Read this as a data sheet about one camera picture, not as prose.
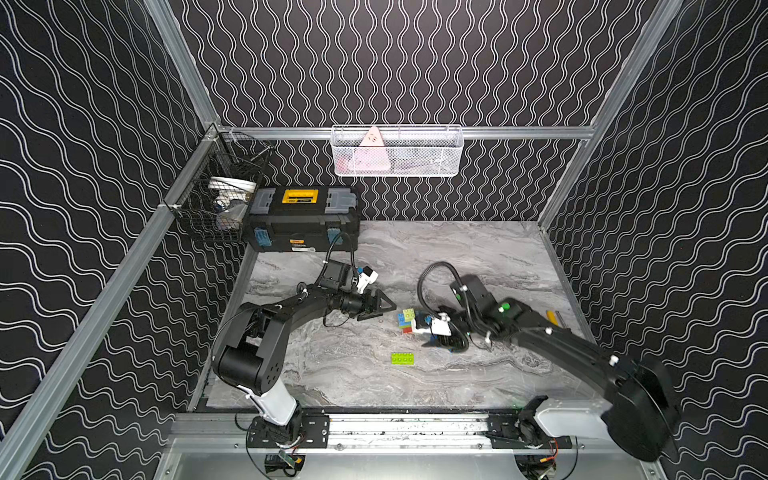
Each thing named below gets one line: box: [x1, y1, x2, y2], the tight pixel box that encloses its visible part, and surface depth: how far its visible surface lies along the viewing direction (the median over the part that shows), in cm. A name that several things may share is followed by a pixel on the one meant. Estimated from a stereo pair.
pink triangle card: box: [348, 126, 391, 171], surface depth 92 cm
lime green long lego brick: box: [391, 352, 415, 365], surface depth 88 cm
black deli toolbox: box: [243, 185, 361, 252], surface depth 103 cm
